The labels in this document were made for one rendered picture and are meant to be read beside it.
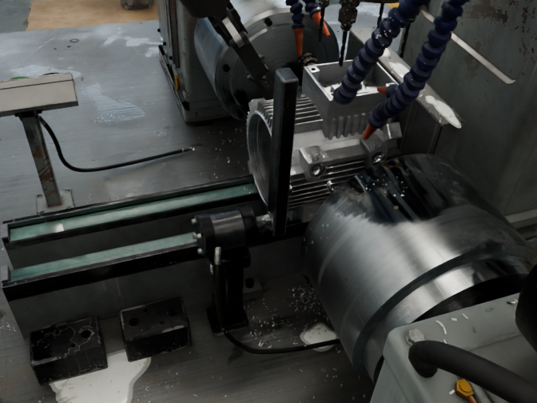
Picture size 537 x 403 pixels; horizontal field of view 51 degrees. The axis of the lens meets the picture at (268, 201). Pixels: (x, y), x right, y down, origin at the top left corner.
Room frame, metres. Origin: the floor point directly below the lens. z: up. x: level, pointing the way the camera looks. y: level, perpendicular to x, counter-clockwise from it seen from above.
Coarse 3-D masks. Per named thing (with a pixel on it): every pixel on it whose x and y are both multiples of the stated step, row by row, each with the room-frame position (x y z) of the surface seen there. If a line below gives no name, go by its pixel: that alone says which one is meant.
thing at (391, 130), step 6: (252, 102) 0.77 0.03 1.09; (252, 108) 0.77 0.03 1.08; (384, 126) 0.73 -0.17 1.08; (390, 126) 0.72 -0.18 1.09; (396, 126) 0.72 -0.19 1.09; (384, 132) 0.72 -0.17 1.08; (390, 132) 0.72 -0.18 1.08; (396, 132) 0.72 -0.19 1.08; (384, 138) 0.72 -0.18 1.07; (390, 138) 0.71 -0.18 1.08; (396, 138) 0.72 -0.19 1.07; (294, 156) 0.65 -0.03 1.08; (288, 216) 0.65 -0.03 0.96
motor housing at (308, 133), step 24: (264, 120) 0.71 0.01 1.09; (312, 120) 0.71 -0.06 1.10; (264, 144) 0.79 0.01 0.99; (312, 144) 0.69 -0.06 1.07; (336, 144) 0.70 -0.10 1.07; (384, 144) 0.72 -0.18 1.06; (264, 168) 0.77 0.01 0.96; (336, 168) 0.67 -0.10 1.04; (360, 168) 0.68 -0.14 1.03; (264, 192) 0.72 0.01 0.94; (312, 192) 0.64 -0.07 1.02
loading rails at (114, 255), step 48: (192, 192) 0.73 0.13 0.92; (240, 192) 0.74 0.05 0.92; (48, 240) 0.62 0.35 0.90; (96, 240) 0.64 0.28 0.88; (144, 240) 0.67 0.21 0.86; (192, 240) 0.62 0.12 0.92; (288, 240) 0.66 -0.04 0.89; (48, 288) 0.52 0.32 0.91; (96, 288) 0.54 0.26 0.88; (144, 288) 0.57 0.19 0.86; (192, 288) 0.60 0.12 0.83
